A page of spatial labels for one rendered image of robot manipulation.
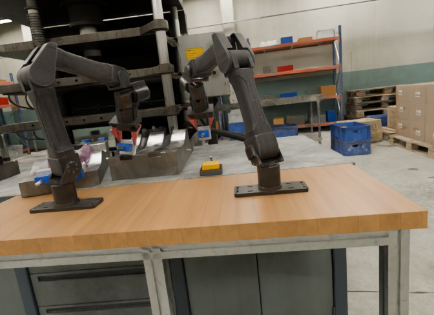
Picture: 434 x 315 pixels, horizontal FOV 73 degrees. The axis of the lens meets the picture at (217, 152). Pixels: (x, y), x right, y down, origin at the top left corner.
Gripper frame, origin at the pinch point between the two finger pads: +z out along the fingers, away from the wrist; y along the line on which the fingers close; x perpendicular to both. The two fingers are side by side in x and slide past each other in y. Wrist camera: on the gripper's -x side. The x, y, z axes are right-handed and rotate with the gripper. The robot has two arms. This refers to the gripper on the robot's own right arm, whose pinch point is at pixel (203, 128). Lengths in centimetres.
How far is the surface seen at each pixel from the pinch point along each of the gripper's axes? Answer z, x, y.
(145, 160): 0.9, 15.9, 22.1
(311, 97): 156, -291, -140
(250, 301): 56, 45, -11
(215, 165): 1.9, 22.2, -3.9
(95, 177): 2.2, 20.7, 40.3
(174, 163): 3.1, 17.0, 11.4
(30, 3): -42, -92, 97
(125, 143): -6.3, 13.8, 27.9
